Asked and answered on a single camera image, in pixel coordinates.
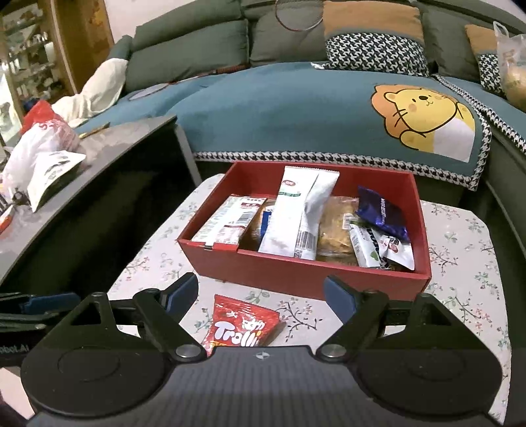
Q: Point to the white plastic bag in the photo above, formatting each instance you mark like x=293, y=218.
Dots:
x=43, y=130

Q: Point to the white pouch on table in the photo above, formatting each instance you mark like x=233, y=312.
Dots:
x=50, y=167

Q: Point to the clear wrapped bread packet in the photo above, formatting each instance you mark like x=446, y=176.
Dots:
x=333, y=242

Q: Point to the dark coffee table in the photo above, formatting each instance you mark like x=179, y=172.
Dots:
x=135, y=175

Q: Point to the red storage box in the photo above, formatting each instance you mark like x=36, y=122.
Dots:
x=235, y=264

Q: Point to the floral tablecloth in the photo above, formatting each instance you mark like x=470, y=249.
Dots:
x=465, y=278

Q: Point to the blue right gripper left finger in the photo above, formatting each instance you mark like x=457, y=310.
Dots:
x=161, y=312

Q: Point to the red white snack packet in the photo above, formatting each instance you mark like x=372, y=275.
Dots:
x=228, y=223

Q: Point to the white Weilong snack packet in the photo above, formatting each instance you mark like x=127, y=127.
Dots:
x=294, y=223

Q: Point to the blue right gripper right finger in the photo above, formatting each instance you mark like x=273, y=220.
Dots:
x=360, y=314

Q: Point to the green white small packet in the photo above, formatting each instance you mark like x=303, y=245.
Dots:
x=364, y=248

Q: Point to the clear plastic bag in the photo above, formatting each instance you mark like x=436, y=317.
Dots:
x=511, y=64

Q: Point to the blue wafer biscuit packet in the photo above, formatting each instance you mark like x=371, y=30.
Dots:
x=382, y=214

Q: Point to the white blanket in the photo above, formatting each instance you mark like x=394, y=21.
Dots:
x=99, y=93

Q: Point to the wooden display shelf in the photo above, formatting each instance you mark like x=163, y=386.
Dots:
x=32, y=67

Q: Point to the houndstooth orange cushion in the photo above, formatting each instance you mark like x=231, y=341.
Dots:
x=374, y=36

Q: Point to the blue white snack packet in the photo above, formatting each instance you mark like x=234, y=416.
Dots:
x=265, y=219

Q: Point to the white red small packet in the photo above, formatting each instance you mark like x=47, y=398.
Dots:
x=392, y=249

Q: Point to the red Trolli gummy packet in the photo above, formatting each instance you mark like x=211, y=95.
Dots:
x=239, y=324

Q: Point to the teal lion sofa cover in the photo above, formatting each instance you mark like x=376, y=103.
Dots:
x=438, y=128

